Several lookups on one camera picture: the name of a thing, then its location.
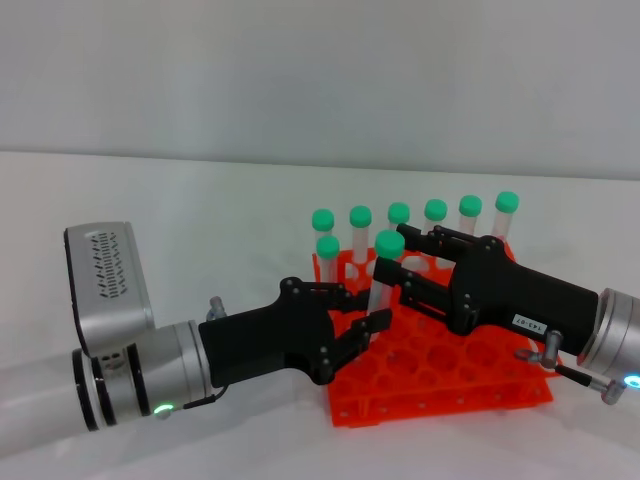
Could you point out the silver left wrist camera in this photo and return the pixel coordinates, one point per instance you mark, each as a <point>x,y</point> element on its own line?
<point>107,285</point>

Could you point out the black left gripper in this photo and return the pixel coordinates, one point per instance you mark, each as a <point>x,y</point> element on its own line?
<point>265,345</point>

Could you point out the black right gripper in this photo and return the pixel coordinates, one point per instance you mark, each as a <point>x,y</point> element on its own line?
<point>515,300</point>

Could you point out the orange plastic test tube rack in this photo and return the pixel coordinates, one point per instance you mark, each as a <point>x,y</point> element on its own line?
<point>430,370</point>

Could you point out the green capped clear test tube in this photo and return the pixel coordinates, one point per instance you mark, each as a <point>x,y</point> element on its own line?
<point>398,211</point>
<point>390,244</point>
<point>322,220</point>
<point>506,201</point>
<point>327,247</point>
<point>435,208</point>
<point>360,216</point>
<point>470,205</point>

